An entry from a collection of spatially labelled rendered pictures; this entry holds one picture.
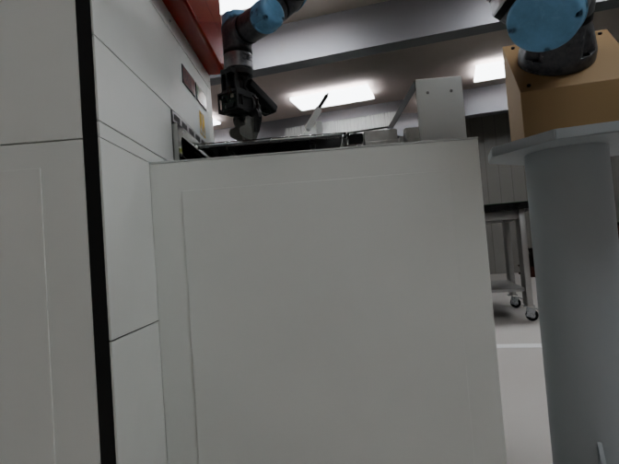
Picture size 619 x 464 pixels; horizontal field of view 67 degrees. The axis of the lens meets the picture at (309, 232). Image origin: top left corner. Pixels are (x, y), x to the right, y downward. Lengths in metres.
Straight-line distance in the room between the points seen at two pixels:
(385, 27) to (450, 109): 4.10
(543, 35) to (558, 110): 0.18
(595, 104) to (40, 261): 1.02
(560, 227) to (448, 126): 0.30
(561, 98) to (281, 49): 4.40
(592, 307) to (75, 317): 0.92
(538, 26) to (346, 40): 4.24
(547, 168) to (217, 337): 0.74
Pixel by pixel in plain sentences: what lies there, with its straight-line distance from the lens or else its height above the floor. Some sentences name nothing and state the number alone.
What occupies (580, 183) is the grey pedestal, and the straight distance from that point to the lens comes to 1.07.
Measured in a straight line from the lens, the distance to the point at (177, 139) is 1.12.
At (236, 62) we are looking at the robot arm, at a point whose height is 1.12.
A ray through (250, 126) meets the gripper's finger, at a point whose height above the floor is 0.96.
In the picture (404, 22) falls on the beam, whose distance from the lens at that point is 5.08.
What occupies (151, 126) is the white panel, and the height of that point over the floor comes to 0.90.
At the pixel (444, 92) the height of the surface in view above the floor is 0.93.
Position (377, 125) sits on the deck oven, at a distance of 5.84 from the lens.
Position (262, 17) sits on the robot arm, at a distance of 1.23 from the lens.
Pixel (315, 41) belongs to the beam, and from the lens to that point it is 5.20.
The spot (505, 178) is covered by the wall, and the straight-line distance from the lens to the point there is 8.78.
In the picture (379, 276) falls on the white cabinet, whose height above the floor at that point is 0.57.
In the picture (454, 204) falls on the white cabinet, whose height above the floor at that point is 0.69.
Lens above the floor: 0.63
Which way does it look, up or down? 2 degrees up
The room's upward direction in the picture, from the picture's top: 4 degrees counter-clockwise
